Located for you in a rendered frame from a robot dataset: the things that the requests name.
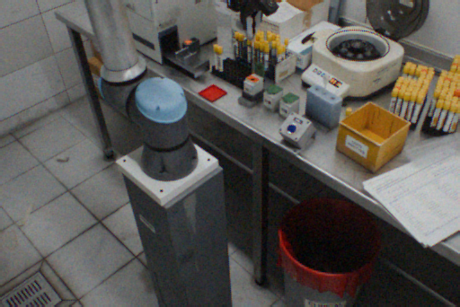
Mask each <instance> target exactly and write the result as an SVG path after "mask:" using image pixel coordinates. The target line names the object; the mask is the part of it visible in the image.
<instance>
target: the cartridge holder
mask: <svg viewBox="0 0 460 307"><path fill-rule="evenodd" d="M264 93H265V89H262V90H261V91H259V92H257V94H255V95H253V96H252V95H250V94H249V93H248V92H246V91H244V90H242V96H240V97H239V98H237V100H238V102H240V103H242V104H243V105H245V106H247V107H249V108H250V107H252V106H254V105H255V104H257V103H259V102H260V101H262V100H264V95H263V94H264Z"/></svg>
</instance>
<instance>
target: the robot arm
mask: <svg viewBox="0 0 460 307"><path fill-rule="evenodd" d="M83 2H84V6H85V9H86V12H87V13H88V19H89V21H90V24H91V26H92V28H93V33H94V35H95V40H96V43H97V45H98V48H99V50H100V52H101V56H102V62H103V65H102V67H101V79H99V81H98V87H99V91H100V93H101V96H102V97H103V99H104V100H106V102H107V103H108V104H110V105H111V106H112V107H113V108H114V109H116V110H118V111H119V112H122V113H123V114H125V116H126V117H128V118H130V119H132V120H133V121H134V122H135V123H137V124H138V125H140V126H141V130H142V135H143V138H144V147H143V151H142V154H141V165H142V168H143V171H144V173H146V174H147V175H148V177H149V178H151V179H153V180H157V181H177V180H181V179H184V178H186V177H187V176H188V175H190V174H191V173H193V172H194V171H195V169H196V167H197V166H198V163H199V157H198V151H197V149H196V147H195V145H194V143H193V142H192V141H191V139H190V136H189V129H188V121H187V101H186V98H185V96H184V92H183V89H182V88H181V87H180V85H179V84H178V83H176V82H175V81H172V80H170V79H167V78H164V79H161V78H160V77H155V78H150V76H149V74H148V68H147V65H146V61H145V60H144V59H143V58H142V57H140V56H138V55H137V51H136V47H135V43H134V40H133V35H132V31H131V28H130V25H129V22H128V17H127V13H126V7H125V5H124V1H123V0H83ZM226 8H228V9H230V10H232V11H233V12H240V20H238V21H235V27H237V28H238V29H240V30H241V31H242V32H243V33H244V34H245V36H246V38H247V39H248V40H249V41H251V40H252V37H253V34H255V36H256V34H257V30H258V29H259V27H260V24H261V20H262V17H263V14H265V17H269V16H271V15H273V14H274V13H275V12H276V11H277V10H278V9H279V4H277V3H276V2H275V1H274V0H230V4H228V0H226Z"/></svg>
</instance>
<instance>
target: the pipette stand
mask: <svg viewBox="0 0 460 307"><path fill-rule="evenodd" d="M323 92H324V88H322V87H321V86H319V85H318V84H315V85H314V86H312V87H311V88H309V89H306V99H305V114H304V115H303V116H301V117H303V118H305V119H309V120H310V121H311V122H312V125H313V126H314V127H317V128H319V130H321V131H323V132H324V133H325V134H327V133H328V132H330V131H331V130H333V129H334V128H336V127H338V126H339V124H340V123H339V121H340V116H341V106H342V98H341V97H340V96H336V95H335V94H333V93H332V92H329V91H327V89H326V94H325V95H323Z"/></svg>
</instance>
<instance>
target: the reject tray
mask: <svg viewBox="0 0 460 307"><path fill-rule="evenodd" d="M198 95H199V96H203V98H205V99H207V100H208V101H210V102H211V103H212V102H214V101H216V100H218V99H219V98H220V97H222V96H225V95H227V91H226V90H224V89H222V88H219V87H218V86H216V85H214V84H211V85H210V86H209V87H208V88H206V89H203V90H202V91H200V92H198Z"/></svg>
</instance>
